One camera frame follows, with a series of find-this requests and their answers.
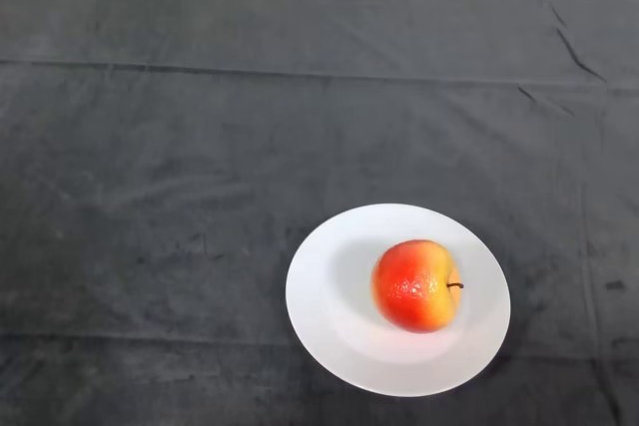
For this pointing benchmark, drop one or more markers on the black table cloth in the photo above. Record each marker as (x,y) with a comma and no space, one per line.
(249,122)

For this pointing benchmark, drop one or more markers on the white round plate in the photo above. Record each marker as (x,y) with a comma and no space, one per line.
(339,306)

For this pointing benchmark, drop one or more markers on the red yellow apple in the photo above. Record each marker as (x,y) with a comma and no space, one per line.
(412,289)

